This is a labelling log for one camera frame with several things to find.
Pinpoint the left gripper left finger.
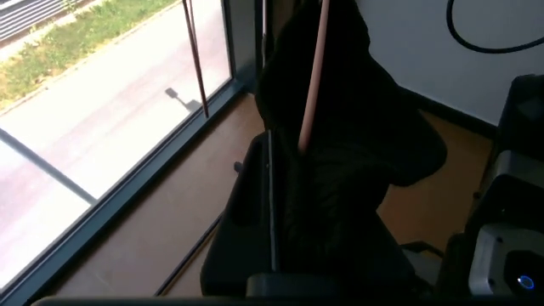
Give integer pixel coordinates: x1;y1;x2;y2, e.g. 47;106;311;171
200;130;275;298

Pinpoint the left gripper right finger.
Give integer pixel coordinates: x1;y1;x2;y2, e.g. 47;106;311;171
365;212;420;297

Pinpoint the black garment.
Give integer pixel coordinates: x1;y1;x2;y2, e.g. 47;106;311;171
254;0;448;275

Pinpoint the black cable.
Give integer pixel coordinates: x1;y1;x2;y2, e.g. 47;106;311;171
445;0;544;55

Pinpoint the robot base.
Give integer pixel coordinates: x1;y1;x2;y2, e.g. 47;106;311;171
399;74;544;298

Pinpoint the window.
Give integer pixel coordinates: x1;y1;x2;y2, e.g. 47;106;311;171
0;0;267;306

